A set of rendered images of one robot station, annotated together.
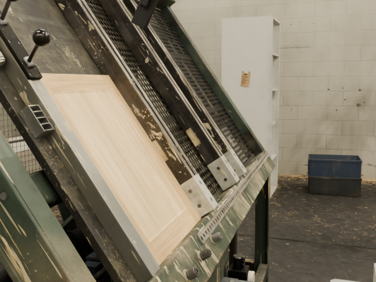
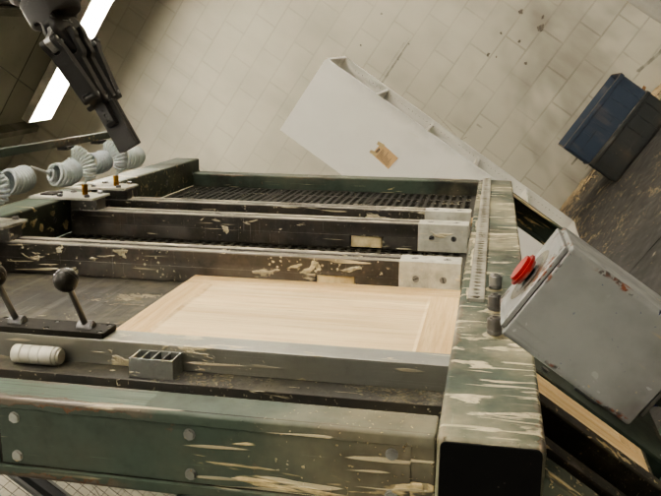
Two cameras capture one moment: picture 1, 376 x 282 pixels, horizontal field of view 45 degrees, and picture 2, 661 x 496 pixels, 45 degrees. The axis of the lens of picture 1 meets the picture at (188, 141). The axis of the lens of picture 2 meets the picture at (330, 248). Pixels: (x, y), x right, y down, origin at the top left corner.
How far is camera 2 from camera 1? 30 cm
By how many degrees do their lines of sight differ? 9
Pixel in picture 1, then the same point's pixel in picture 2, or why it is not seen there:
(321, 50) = (425, 27)
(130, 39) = (184, 231)
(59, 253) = (302, 419)
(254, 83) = (398, 147)
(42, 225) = (255, 414)
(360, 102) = (538, 23)
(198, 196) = (430, 272)
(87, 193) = (286, 371)
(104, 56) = (168, 262)
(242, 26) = (309, 108)
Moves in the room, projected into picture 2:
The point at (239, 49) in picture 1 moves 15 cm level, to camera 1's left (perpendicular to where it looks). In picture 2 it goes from (337, 134) to (325, 153)
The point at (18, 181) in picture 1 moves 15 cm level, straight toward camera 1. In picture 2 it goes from (186, 405) to (189, 387)
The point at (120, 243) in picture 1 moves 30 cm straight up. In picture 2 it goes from (378, 377) to (211, 255)
